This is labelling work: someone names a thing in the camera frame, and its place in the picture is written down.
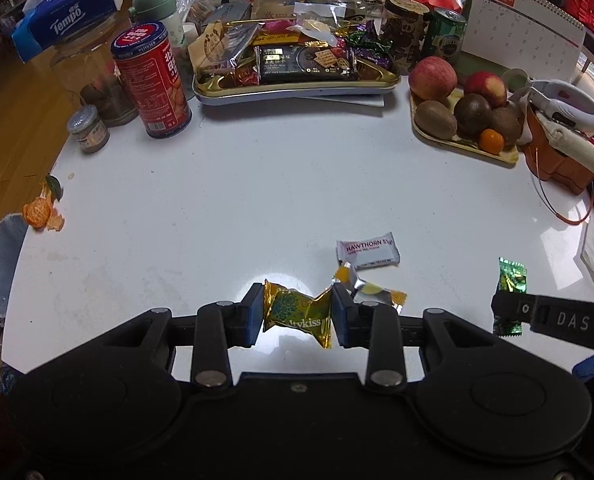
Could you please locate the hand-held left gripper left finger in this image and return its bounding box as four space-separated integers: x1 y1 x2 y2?
97 282 266 392

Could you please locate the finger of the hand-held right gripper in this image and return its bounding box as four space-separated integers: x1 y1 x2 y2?
491 292 534 333

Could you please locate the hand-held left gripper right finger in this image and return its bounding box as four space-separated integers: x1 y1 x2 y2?
330 282 512 393

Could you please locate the green foil candy packet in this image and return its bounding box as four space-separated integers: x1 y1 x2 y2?
493 256 528 337

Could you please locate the gold foil candy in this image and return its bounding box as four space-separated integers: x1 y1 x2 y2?
262 281 334 351

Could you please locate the gold metal tray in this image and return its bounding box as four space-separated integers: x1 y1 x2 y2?
192 35 402 106

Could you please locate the orange silver snack packet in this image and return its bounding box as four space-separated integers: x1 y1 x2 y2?
333 261 409 317

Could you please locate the white rectangular snack packet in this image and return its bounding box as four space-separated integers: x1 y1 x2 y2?
335 232 402 267

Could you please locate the orange container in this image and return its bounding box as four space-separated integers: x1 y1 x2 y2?
519 105 594 197

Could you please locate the white rolled cloth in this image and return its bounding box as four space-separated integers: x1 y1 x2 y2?
536 112 594 187

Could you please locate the small orange tangerine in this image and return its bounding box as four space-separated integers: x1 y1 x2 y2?
478 129 505 156

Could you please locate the yellow fruit tray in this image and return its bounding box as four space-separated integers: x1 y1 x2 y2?
409 87 520 164

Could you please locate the small brown kiwi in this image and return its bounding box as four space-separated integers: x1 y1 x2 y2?
488 107 522 148

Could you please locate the dark brown kiwi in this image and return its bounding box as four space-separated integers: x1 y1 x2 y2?
453 93 492 137

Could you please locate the light brown kiwi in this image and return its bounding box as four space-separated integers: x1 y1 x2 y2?
415 100 458 141

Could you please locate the white neck device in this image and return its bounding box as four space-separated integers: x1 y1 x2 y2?
528 79 594 131

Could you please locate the small red apple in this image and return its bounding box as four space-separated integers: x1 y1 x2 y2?
464 71 508 109

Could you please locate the small green cup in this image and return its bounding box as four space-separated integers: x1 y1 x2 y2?
502 68 532 98

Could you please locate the peeled mandarin orange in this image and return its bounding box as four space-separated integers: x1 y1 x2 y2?
22 195 65 233

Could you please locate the large red apple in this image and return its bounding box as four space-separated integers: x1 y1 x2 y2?
408 56 458 102

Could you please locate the small glass jar silver lid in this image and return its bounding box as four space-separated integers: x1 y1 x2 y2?
67 105 110 154

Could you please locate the black cracker packet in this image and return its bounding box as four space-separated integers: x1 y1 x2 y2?
253 44 359 86

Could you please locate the red biscuit tin can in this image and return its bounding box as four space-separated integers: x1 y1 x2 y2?
110 22 194 140

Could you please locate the silver foil packet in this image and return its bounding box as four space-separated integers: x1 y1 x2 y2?
199 25 258 72

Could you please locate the beige paper bag brown print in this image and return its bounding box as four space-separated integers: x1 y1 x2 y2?
187 20 228 68

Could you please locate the black gold snack bar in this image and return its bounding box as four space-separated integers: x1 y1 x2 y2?
254 31 303 46

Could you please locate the green drink can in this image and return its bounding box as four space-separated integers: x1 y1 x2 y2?
423 8 468 67

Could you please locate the desk calendar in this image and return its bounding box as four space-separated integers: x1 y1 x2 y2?
459 0 588 83

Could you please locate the panda print container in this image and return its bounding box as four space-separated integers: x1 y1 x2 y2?
381 0 430 75

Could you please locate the clear packet pale round snack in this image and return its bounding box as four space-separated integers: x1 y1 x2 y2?
293 2 348 46

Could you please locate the large glass jar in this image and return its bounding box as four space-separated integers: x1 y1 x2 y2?
50 15 140 128

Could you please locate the grey flat box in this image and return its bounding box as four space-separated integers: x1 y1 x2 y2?
202 0 254 28

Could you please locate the green white thermos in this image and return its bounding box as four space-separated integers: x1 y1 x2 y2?
128 0 195 101

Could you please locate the blue tissue pack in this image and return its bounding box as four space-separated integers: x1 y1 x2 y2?
11 0 125 63

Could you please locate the red cable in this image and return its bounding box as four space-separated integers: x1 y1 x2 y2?
529 145 594 226

